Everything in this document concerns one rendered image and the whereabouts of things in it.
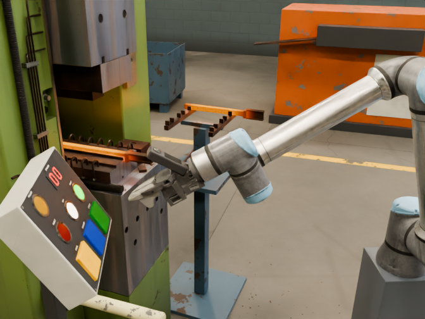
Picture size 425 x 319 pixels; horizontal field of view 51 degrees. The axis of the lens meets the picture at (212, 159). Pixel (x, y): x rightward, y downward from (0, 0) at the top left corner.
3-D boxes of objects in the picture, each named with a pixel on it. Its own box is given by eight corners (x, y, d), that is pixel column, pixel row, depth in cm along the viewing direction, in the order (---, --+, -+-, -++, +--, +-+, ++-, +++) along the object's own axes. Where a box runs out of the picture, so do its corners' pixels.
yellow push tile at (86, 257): (101, 260, 112) (83, 239, 109) (97, 280, 105) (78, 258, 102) (95, 264, 112) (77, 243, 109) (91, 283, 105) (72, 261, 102)
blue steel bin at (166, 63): (185, 96, 613) (184, 43, 584) (169, 113, 540) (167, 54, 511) (103, 90, 633) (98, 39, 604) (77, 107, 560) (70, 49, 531)
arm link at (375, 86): (402, 42, 140) (215, 149, 142) (427, 49, 128) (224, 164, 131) (412, 74, 145) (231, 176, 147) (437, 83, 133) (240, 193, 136)
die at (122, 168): (137, 167, 178) (136, 147, 175) (111, 188, 161) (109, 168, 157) (49, 153, 190) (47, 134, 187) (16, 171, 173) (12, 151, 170)
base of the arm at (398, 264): (413, 247, 184) (418, 227, 180) (437, 277, 166) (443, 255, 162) (368, 249, 183) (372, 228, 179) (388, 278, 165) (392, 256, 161)
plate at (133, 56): (137, 83, 193) (135, 43, 187) (127, 88, 186) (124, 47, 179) (133, 83, 194) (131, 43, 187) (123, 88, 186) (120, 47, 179)
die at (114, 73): (131, 80, 164) (130, 54, 160) (102, 93, 146) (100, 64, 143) (37, 70, 176) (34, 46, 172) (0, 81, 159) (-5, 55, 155)
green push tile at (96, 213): (110, 219, 130) (94, 200, 126) (107, 233, 123) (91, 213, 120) (105, 222, 130) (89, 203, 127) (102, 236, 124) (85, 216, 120)
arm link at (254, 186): (267, 178, 136) (250, 146, 130) (279, 196, 125) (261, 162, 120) (240, 193, 136) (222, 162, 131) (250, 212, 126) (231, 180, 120)
